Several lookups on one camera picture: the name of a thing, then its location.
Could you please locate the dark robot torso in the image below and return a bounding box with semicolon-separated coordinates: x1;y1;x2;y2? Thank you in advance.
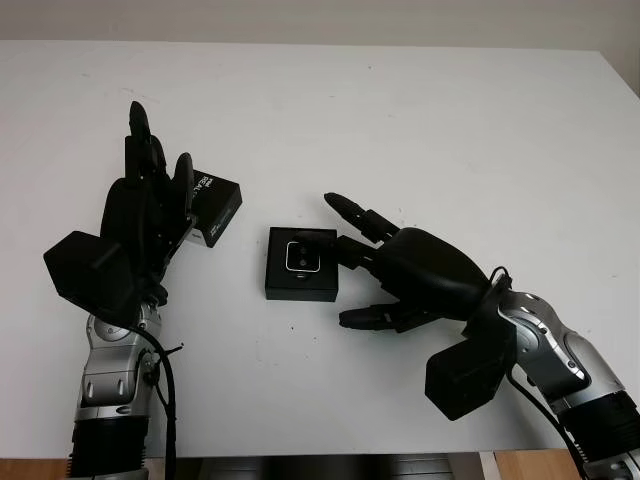
174;453;481;480

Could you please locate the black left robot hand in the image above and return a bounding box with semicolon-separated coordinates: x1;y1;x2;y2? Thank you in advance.
99;100;200;308

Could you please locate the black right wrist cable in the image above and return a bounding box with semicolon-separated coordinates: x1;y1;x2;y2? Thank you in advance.
487;266;594;480

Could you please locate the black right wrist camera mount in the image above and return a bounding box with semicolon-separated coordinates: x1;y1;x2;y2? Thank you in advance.
424;319;521;422

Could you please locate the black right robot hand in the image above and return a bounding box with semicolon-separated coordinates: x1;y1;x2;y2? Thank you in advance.
323;192;495;336

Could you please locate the small silver depth camera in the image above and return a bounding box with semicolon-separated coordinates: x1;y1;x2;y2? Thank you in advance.
284;240;321;280

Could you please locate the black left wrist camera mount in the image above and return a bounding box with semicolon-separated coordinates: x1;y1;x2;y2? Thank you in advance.
43;230;144;321

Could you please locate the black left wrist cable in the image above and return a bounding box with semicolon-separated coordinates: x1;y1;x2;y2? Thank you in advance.
132;324;184;480

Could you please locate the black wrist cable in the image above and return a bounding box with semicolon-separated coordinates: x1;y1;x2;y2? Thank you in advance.
487;266;594;480
132;324;184;480

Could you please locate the black box base with insert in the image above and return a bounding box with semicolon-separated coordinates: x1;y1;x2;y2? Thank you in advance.
263;226;340;302

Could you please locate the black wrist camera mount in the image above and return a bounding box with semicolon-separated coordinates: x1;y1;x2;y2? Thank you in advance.
424;319;521;422
43;230;144;321

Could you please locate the black RealSense box lid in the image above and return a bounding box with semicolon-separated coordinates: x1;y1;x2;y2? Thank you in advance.
187;167;244;249

